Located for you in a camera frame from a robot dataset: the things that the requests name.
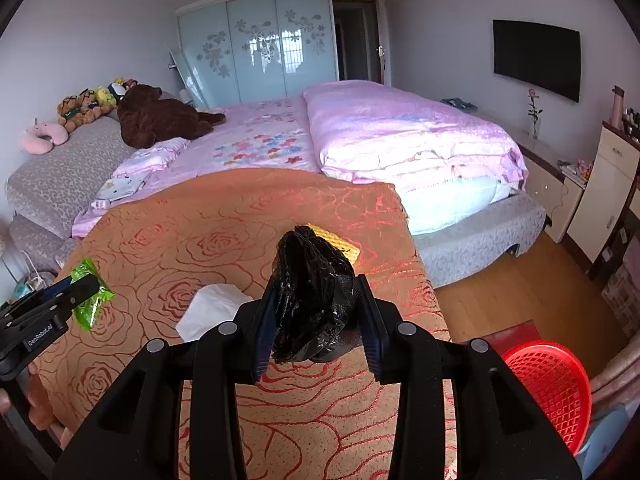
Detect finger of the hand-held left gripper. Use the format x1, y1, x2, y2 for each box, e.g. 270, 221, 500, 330
10, 276, 76, 313
50, 273, 101, 321

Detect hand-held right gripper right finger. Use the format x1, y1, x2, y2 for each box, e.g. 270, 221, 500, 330
352, 274, 583, 480

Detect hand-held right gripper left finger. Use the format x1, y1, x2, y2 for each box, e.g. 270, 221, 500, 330
52, 274, 283, 480

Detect green snack packet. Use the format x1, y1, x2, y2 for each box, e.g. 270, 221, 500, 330
70, 258, 116, 332

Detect black plastic bag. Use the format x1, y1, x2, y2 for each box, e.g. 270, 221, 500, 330
272, 225, 363, 365

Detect red plastic basket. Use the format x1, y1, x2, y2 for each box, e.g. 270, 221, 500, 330
501, 341, 593, 456

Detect person's left hand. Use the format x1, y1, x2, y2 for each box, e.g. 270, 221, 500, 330
26, 362, 69, 450

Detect flat white tissue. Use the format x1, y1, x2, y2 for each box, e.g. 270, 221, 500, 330
175, 284, 255, 343

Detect yellow sponge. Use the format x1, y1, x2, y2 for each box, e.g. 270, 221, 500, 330
305, 222, 362, 263

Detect grey padded headboard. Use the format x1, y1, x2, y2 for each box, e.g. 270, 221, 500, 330
6, 91, 191, 238

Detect orange rose tablecloth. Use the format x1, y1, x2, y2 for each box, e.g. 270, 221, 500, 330
30, 169, 458, 480

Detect folded star print cloth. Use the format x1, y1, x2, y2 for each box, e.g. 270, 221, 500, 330
95, 172, 151, 201

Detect grey bed base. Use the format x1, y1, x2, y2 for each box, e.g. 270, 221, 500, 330
410, 192, 547, 288

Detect dark red box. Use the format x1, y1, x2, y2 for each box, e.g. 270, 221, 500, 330
487, 321, 541, 356

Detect white folded blanket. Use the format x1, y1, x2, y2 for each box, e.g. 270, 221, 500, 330
400, 175, 521, 236

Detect pink plush toy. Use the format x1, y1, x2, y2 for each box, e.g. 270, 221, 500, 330
20, 117, 69, 155

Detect folded pink towel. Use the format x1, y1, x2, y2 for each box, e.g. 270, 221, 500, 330
111, 137, 190, 178

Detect tan teddy bears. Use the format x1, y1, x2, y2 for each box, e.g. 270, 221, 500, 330
56, 88, 117, 131

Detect pink floral bedsheet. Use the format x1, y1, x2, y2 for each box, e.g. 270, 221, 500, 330
72, 96, 323, 238

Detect brown teddy bear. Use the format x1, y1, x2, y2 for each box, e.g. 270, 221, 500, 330
116, 84, 227, 150

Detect pink folded quilt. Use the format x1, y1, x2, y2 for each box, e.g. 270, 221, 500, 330
302, 80, 528, 193

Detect yellow green plush toy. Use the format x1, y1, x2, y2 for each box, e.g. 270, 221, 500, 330
97, 77, 138, 108

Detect low cream television cabinet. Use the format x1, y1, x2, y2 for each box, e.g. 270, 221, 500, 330
515, 127, 586, 243

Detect light blue plastic stool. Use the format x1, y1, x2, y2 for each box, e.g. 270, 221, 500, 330
575, 404, 632, 471

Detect rose in glass vase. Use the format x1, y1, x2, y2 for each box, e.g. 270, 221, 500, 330
526, 88, 545, 139

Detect cream tall cabinet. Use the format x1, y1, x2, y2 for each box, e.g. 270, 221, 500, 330
557, 120, 640, 263

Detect glass sliding door wardrobe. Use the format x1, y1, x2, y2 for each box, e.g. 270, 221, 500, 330
175, 0, 340, 111

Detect dark wooden door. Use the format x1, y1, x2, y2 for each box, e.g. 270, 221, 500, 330
331, 0, 391, 86

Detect pink thermos bottle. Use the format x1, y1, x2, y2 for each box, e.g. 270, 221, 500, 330
607, 85, 627, 128

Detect row of cosmetic bottles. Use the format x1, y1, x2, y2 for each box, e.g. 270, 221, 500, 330
620, 105, 640, 141

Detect wall mounted television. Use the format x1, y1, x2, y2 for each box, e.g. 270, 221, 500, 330
492, 19, 582, 104

